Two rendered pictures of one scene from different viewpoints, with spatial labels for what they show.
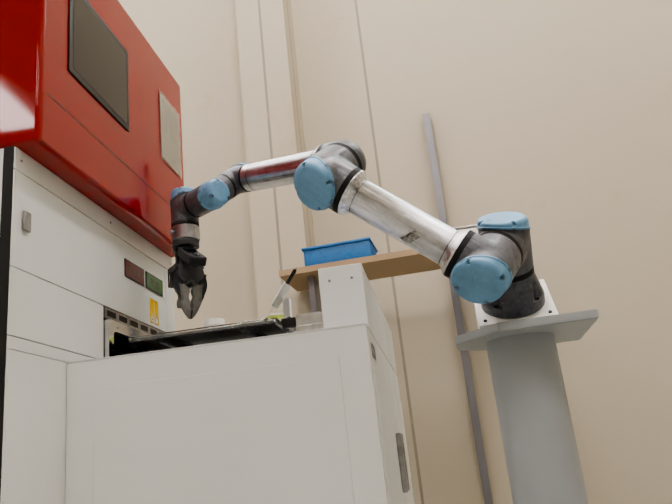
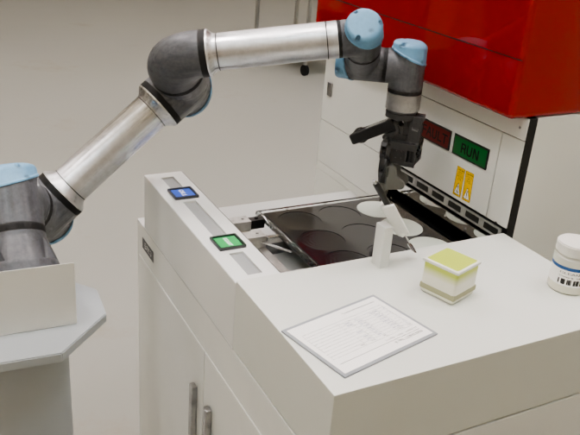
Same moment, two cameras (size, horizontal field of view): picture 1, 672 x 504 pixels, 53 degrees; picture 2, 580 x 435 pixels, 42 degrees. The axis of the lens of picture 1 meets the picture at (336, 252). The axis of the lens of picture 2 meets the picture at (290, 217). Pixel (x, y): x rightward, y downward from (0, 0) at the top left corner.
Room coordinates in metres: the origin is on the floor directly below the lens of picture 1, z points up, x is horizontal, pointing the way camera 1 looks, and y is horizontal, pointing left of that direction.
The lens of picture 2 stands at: (2.92, -0.73, 1.62)
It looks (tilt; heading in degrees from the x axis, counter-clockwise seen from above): 24 degrees down; 144
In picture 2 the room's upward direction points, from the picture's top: 5 degrees clockwise
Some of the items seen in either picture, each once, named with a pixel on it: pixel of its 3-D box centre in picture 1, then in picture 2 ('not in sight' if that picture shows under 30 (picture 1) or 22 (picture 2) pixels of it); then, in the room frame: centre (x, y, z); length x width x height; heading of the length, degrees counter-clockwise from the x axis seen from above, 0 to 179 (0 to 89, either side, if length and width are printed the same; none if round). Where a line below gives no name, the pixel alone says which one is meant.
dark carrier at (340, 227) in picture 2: (224, 341); (363, 234); (1.76, 0.32, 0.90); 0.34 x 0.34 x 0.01; 83
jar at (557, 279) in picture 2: (214, 334); (571, 264); (2.22, 0.43, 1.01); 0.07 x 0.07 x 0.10
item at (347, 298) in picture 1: (358, 321); (203, 248); (1.65, -0.04, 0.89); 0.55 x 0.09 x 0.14; 173
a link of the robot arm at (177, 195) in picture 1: (185, 208); (406, 66); (1.74, 0.40, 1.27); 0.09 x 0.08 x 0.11; 49
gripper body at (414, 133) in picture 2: (185, 265); (401, 137); (1.75, 0.41, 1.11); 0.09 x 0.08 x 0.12; 34
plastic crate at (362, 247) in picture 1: (341, 259); not in sight; (3.31, -0.02, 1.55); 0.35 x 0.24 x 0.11; 80
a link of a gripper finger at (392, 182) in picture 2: (193, 303); (392, 183); (1.75, 0.39, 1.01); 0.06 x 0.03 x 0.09; 34
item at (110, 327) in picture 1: (145, 352); (432, 220); (1.77, 0.53, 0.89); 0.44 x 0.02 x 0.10; 173
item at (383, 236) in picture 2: (281, 305); (391, 231); (1.99, 0.18, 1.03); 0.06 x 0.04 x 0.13; 83
